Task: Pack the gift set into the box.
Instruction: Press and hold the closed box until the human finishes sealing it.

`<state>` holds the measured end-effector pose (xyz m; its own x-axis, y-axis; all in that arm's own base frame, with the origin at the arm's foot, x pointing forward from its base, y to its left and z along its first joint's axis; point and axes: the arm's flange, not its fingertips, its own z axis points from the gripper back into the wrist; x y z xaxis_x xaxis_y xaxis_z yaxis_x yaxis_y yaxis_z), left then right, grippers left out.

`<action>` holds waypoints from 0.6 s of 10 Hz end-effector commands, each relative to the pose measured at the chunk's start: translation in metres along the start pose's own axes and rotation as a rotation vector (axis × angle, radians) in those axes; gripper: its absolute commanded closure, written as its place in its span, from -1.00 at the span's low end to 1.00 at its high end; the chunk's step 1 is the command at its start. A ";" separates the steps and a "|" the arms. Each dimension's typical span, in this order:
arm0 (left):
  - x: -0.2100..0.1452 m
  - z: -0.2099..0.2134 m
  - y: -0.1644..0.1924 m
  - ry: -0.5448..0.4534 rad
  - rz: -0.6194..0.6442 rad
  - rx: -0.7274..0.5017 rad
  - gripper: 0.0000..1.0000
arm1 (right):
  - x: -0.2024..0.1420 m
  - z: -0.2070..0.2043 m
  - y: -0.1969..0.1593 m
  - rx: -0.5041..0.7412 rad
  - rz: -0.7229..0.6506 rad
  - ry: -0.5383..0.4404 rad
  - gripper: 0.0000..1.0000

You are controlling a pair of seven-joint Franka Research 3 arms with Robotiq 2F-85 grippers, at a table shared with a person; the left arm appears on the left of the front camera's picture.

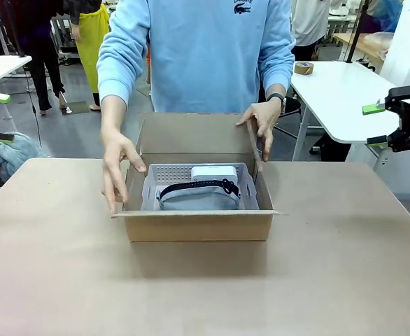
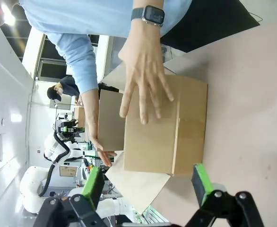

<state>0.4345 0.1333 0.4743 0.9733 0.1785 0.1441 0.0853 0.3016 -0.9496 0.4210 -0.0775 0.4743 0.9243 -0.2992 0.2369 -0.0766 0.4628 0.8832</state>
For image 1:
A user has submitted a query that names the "brown cardboard box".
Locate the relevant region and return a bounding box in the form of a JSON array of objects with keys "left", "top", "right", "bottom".
[{"left": 110, "top": 112, "right": 289, "bottom": 244}]

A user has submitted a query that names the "person's right forearm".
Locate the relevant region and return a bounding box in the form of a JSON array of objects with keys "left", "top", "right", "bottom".
[{"left": 98, "top": 66, "right": 132, "bottom": 137}]

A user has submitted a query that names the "person's left forearm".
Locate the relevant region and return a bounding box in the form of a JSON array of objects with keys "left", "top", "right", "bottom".
[{"left": 259, "top": 45, "right": 296, "bottom": 106}]

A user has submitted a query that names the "small white box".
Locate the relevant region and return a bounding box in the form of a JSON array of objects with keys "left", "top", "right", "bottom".
[{"left": 190, "top": 165, "right": 239, "bottom": 186}]

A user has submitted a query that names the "person's left hand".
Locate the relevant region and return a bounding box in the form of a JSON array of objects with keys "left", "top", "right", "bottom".
[{"left": 235, "top": 101, "right": 285, "bottom": 162}]

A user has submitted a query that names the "person's right hand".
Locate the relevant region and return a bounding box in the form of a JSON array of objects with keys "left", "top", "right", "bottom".
[{"left": 101, "top": 131, "right": 147, "bottom": 214}]

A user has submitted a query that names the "light blue cloth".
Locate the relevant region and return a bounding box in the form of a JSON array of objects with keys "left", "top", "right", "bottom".
[{"left": 0, "top": 132, "right": 48, "bottom": 176}]

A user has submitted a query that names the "white rectangular table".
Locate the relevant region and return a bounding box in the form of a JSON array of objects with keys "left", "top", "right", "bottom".
[{"left": 0, "top": 55, "right": 33, "bottom": 88}]

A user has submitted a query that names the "white table with rounded corner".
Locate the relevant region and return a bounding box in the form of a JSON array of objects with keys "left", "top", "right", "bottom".
[{"left": 290, "top": 60, "right": 400, "bottom": 162}]

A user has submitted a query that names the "clear plastic bag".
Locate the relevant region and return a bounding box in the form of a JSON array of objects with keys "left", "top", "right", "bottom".
[{"left": 365, "top": 31, "right": 397, "bottom": 61}]

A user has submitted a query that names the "person in dark clothes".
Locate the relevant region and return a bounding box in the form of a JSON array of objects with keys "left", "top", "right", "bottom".
[{"left": 1, "top": 0, "right": 67, "bottom": 116}]

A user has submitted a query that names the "wooden table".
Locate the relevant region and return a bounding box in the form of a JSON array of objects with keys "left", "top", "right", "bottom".
[{"left": 332, "top": 32, "right": 385, "bottom": 69}]

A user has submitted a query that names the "flat cardboard piece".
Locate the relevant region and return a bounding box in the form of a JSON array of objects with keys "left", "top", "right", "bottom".
[{"left": 62, "top": 100, "right": 90, "bottom": 115}]

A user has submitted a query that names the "black stand pole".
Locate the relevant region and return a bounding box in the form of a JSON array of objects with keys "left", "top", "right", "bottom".
[{"left": 346, "top": 0, "right": 371, "bottom": 64}]

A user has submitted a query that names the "brown packing tape roll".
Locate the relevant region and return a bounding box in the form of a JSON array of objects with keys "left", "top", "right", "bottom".
[{"left": 293, "top": 61, "right": 315, "bottom": 76}]

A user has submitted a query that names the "person in blue jacket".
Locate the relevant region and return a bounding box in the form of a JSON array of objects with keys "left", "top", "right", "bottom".
[{"left": 365, "top": 0, "right": 404, "bottom": 34}]

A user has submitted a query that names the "black wristwatch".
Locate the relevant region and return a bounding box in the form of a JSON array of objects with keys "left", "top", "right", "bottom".
[{"left": 265, "top": 92, "right": 288, "bottom": 114}]

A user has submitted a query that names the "person in white shirt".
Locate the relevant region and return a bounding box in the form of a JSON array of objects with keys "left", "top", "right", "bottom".
[{"left": 290, "top": 0, "right": 332, "bottom": 62}]

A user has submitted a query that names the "person in yellow apron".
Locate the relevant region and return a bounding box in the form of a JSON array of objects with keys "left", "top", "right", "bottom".
[{"left": 69, "top": 0, "right": 111, "bottom": 111}]

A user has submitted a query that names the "white perforated plastic basket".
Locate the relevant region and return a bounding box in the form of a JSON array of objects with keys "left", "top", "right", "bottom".
[{"left": 141, "top": 162, "right": 261, "bottom": 211}]

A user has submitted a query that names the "person in light blue sweatshirt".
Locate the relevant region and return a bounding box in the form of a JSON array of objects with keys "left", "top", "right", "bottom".
[{"left": 97, "top": 0, "right": 296, "bottom": 115}]

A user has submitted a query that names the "grey pouch with dark zipper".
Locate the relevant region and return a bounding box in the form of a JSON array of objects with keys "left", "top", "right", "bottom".
[{"left": 155, "top": 178, "right": 241, "bottom": 211}]

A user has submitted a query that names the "black cable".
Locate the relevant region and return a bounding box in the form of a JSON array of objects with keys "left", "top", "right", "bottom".
[{"left": 23, "top": 68, "right": 43, "bottom": 148}]

